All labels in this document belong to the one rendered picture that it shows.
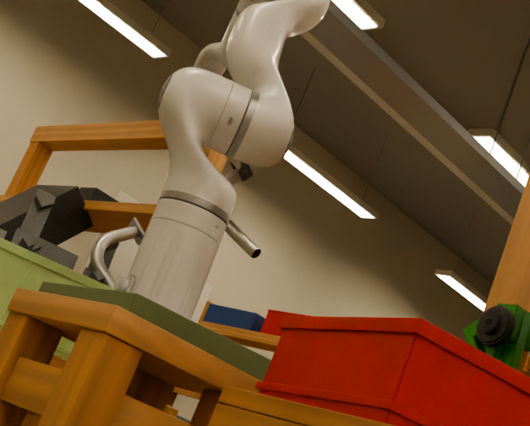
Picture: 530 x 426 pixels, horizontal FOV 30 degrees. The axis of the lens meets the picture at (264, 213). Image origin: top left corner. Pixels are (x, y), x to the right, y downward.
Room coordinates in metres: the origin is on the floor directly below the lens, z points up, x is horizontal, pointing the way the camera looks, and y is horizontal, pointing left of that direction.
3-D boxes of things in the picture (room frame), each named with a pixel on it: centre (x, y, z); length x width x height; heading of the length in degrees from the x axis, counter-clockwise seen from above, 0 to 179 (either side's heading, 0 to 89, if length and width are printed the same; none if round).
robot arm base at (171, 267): (1.55, 0.11, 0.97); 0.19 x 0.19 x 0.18
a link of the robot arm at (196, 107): (1.55, 0.15, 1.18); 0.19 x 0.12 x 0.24; 98
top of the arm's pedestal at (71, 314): (1.55, 0.10, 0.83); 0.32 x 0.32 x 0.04; 36
